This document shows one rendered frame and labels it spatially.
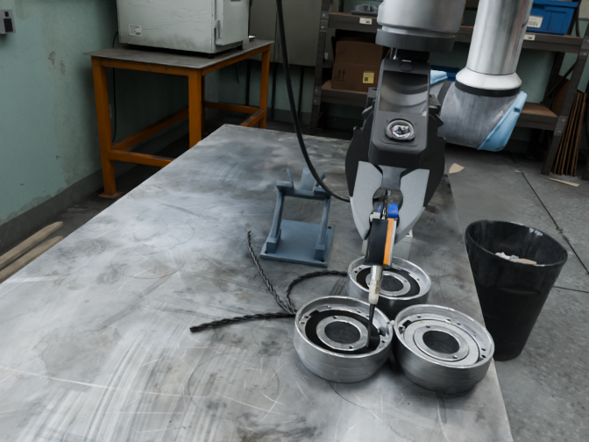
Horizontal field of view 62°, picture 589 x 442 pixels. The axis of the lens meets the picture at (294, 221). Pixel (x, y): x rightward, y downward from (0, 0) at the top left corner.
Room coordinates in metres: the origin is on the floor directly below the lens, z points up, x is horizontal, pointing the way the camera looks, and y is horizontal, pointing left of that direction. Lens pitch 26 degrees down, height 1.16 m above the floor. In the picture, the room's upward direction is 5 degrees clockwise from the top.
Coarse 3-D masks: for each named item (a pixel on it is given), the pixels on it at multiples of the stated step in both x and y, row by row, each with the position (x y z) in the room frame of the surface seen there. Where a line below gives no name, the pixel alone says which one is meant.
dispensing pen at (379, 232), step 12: (384, 192) 0.49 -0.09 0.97; (384, 204) 0.48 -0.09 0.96; (384, 216) 0.47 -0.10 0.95; (372, 228) 0.45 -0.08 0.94; (384, 228) 0.45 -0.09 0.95; (372, 240) 0.44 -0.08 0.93; (384, 240) 0.44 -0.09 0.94; (372, 252) 0.44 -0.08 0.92; (384, 252) 0.44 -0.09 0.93; (372, 264) 0.44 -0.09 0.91; (372, 276) 0.44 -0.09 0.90; (372, 288) 0.43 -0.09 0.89; (372, 300) 0.42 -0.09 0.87; (372, 312) 0.42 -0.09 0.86; (372, 324) 0.41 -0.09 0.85
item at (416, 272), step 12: (360, 264) 0.57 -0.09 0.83; (396, 264) 0.58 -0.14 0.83; (408, 264) 0.57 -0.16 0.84; (348, 276) 0.53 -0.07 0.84; (384, 276) 0.55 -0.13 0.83; (396, 276) 0.55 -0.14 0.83; (420, 276) 0.55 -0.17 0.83; (348, 288) 0.52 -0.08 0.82; (360, 288) 0.50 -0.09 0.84; (384, 288) 0.55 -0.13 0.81; (396, 288) 0.55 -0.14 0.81; (408, 288) 0.53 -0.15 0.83; (420, 288) 0.53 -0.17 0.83; (384, 300) 0.48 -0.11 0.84; (396, 300) 0.48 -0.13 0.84; (408, 300) 0.48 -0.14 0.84; (420, 300) 0.49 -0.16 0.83; (384, 312) 0.48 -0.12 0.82; (396, 312) 0.48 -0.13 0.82
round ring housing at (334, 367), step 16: (304, 304) 0.45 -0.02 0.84; (320, 304) 0.47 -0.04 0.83; (336, 304) 0.47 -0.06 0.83; (352, 304) 0.47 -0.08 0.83; (368, 304) 0.46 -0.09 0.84; (304, 320) 0.44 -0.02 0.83; (336, 320) 0.44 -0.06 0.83; (352, 320) 0.45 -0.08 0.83; (384, 320) 0.44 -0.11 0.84; (304, 336) 0.40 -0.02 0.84; (320, 336) 0.41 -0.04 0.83; (336, 336) 0.44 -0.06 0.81; (352, 336) 0.44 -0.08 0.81; (304, 352) 0.39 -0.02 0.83; (320, 352) 0.38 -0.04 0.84; (384, 352) 0.39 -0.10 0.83; (320, 368) 0.38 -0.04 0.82; (336, 368) 0.37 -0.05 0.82; (352, 368) 0.37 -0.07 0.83; (368, 368) 0.38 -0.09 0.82
